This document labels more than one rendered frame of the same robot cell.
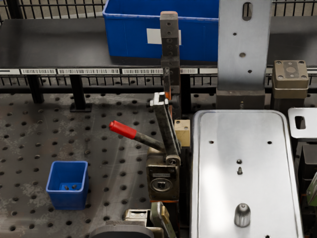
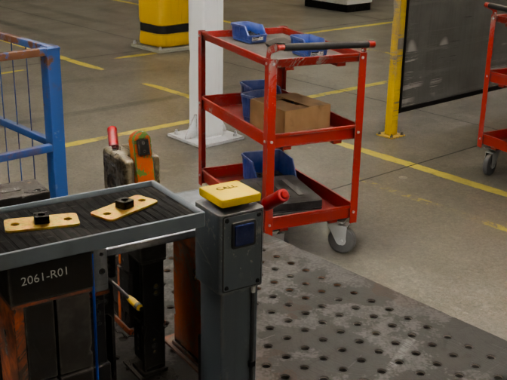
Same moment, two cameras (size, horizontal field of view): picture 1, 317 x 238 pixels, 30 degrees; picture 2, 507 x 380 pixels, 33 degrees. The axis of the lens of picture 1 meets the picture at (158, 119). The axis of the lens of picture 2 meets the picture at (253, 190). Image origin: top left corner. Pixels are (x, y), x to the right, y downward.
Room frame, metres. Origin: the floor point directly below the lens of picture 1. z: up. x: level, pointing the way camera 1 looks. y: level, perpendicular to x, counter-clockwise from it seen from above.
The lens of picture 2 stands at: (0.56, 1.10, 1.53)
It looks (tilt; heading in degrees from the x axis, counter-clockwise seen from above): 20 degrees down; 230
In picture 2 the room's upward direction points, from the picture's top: 1 degrees clockwise
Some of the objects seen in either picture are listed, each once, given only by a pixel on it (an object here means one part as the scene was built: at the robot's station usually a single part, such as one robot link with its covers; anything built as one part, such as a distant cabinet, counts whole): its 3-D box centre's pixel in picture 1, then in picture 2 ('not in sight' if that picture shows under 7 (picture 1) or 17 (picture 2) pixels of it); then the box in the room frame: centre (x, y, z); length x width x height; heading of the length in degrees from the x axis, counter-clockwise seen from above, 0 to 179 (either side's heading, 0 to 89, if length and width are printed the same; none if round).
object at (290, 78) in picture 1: (284, 123); not in sight; (1.08, -0.33, 0.88); 0.08 x 0.08 x 0.36; 84
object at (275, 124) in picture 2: not in sight; (278, 134); (-1.88, -1.66, 0.49); 0.81 x 0.47 x 0.97; 76
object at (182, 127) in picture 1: (183, 179); not in sight; (0.92, -0.05, 0.88); 0.04 x 0.04 x 0.36; 84
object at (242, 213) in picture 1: (242, 215); not in sight; (0.70, -0.15, 1.02); 0.03 x 0.03 x 0.07
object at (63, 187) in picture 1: (69, 186); not in sight; (1.04, 0.25, 0.74); 0.11 x 0.10 x 0.09; 174
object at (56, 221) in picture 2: not in sight; (41, 219); (0.16, 0.24, 1.17); 0.08 x 0.04 x 0.01; 159
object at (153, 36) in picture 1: (168, 20); not in sight; (1.28, -0.05, 1.09); 0.30 x 0.17 x 0.13; 78
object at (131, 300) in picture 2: not in sight; (121, 290); (0.02, 0.16, 1.00); 0.12 x 0.01 x 0.01; 84
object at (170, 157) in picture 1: (173, 160); not in sight; (0.82, -0.02, 1.06); 0.03 x 0.01 x 0.03; 84
